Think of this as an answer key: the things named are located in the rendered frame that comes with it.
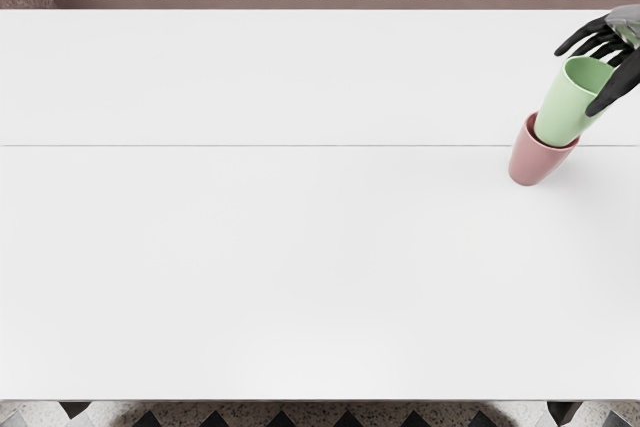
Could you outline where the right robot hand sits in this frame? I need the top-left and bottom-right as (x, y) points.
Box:
(553, 3), (640, 117)

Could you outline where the light green cup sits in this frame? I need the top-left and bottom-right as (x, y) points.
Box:
(533, 56), (618, 149)

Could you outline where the pink cup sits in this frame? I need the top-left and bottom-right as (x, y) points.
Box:
(508, 110), (582, 187)

